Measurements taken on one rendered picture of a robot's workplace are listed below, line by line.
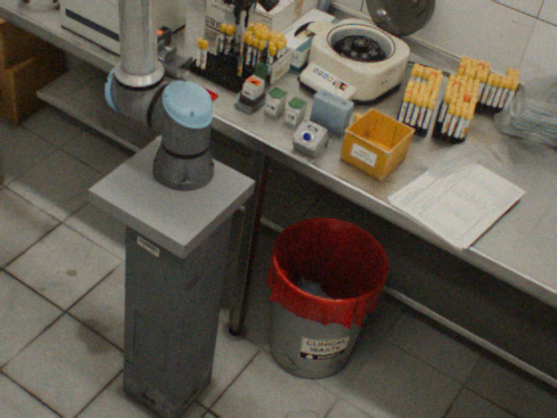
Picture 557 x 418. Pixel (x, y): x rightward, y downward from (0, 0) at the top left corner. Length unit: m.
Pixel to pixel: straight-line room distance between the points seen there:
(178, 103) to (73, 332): 1.20
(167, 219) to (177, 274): 0.25
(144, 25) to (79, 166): 1.66
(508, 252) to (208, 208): 0.73
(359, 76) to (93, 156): 1.45
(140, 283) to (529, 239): 1.00
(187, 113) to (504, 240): 0.84
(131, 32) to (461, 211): 0.92
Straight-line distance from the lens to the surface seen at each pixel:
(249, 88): 2.38
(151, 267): 2.28
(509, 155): 2.48
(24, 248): 3.22
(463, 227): 2.19
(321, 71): 2.52
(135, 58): 1.98
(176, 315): 2.34
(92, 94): 3.45
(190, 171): 2.06
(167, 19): 2.64
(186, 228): 1.99
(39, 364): 2.89
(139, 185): 2.09
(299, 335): 2.71
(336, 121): 2.34
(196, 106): 1.97
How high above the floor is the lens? 2.34
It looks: 41 degrees down
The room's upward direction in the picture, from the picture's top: 7 degrees clockwise
